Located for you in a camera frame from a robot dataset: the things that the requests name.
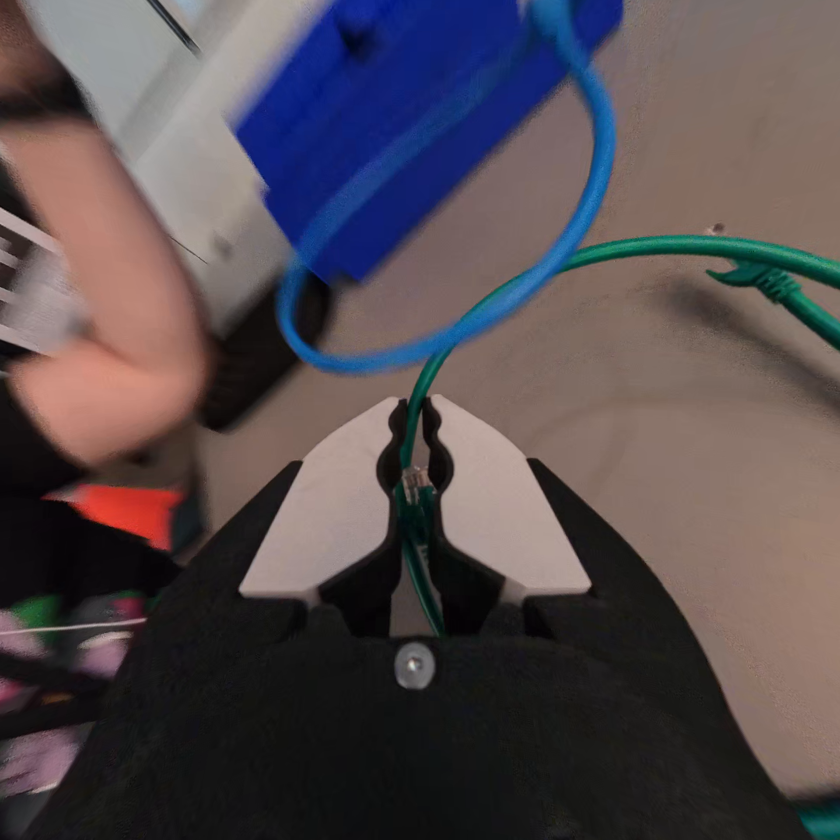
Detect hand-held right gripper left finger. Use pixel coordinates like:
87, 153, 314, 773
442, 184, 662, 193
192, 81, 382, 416
238, 395, 409, 603

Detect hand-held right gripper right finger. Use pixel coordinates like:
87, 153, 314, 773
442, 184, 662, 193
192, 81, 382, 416
423, 394, 593, 599

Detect green ethernet cable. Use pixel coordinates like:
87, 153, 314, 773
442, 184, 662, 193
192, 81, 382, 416
397, 235, 840, 840

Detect blue ethernet cable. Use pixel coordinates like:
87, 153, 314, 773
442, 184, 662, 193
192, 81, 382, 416
276, 0, 618, 376

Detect blue plastic bin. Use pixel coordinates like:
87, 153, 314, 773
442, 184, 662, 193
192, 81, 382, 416
233, 0, 624, 284

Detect person's left forearm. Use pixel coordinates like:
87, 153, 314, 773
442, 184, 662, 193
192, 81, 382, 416
0, 118, 212, 467

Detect bright orange object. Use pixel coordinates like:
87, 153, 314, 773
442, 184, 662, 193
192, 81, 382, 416
42, 484, 188, 551

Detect thin white cord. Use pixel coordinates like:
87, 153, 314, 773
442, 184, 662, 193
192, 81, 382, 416
0, 617, 148, 641

